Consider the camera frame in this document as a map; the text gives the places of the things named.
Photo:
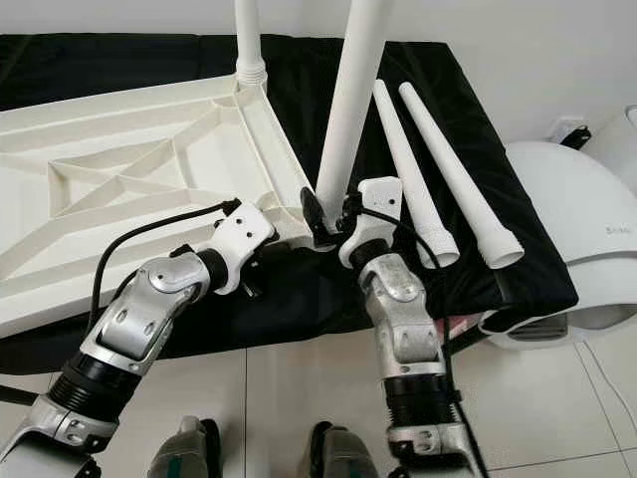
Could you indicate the white boxy appliance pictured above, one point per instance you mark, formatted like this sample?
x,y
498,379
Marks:
x,y
615,134

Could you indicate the wall socket with black plug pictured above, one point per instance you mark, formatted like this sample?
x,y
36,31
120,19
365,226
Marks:
x,y
569,131

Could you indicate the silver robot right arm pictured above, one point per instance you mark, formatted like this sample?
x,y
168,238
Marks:
x,y
403,329

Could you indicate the black metal bench leg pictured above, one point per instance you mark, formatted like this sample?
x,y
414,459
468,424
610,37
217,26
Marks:
x,y
17,394

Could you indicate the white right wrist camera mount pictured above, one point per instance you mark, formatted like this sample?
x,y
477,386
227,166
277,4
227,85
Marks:
x,y
380,199

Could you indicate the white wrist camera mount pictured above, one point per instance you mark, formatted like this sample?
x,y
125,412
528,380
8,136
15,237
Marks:
x,y
244,234
380,199

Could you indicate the white ribbed plastic table top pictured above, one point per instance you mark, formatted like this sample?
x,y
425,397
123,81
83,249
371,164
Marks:
x,y
50,229

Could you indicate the black quilted bench cover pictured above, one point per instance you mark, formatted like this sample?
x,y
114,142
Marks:
x,y
488,129

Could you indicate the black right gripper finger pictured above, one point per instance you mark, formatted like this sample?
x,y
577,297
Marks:
x,y
314,214

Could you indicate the silver robot right leg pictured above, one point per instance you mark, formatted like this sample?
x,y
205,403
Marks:
x,y
348,456

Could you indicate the silver robot leg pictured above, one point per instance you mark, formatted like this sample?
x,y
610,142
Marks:
x,y
187,453
348,456

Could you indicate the silver robot left leg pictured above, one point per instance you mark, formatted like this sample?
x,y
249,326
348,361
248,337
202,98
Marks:
x,y
187,453

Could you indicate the small pink object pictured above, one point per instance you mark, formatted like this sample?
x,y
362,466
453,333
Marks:
x,y
460,324

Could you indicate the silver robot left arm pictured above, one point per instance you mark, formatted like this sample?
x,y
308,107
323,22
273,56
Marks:
x,y
134,324

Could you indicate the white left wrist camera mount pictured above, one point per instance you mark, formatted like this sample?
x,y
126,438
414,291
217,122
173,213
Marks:
x,y
244,234

